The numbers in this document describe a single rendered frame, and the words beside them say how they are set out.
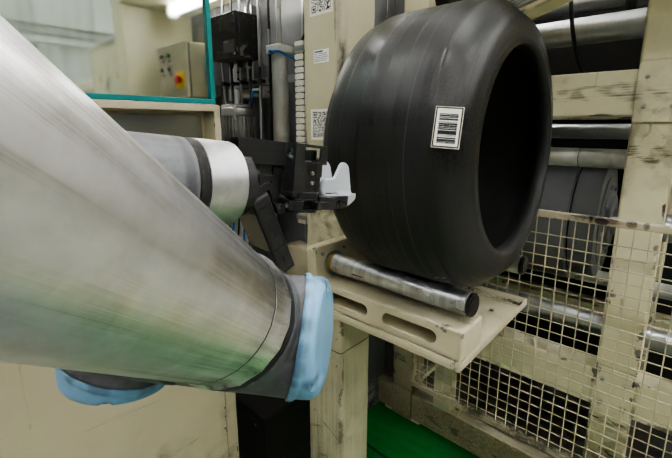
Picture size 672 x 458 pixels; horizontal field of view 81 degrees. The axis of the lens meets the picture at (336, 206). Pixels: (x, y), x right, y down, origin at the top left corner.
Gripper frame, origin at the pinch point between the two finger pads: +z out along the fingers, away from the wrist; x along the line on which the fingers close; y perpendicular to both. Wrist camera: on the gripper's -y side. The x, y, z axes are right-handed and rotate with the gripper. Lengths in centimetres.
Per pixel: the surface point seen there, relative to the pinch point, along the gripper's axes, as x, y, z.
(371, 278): 10.6, -18.4, 22.8
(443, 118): -9.2, 12.9, 9.0
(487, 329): -9.7, -26.3, 37.0
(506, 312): -10, -25, 47
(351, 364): 26, -50, 39
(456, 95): -9.7, 16.5, 11.1
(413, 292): 0.3, -18.5, 22.8
